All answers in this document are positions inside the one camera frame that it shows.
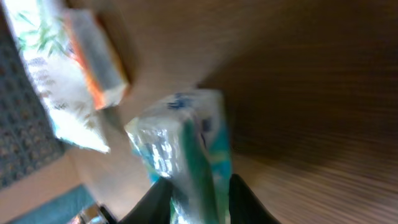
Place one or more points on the orange tissue pack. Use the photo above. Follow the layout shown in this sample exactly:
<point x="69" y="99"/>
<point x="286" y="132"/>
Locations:
<point x="102" y="67"/>

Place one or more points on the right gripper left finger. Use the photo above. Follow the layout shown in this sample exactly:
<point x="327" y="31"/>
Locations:
<point x="154" y="206"/>

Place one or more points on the grey plastic mesh basket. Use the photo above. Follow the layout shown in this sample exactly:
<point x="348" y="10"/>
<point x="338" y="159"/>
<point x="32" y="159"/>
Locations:
<point x="27" y="142"/>

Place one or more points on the green tissue pack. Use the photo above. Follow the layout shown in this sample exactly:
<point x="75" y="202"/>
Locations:
<point x="184" y="138"/>

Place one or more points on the white bamboo print tube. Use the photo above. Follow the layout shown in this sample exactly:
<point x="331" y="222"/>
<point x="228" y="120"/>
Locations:
<point x="38" y="28"/>

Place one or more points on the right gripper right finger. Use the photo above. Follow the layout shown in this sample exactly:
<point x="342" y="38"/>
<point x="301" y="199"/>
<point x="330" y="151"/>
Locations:
<point x="244" y="206"/>

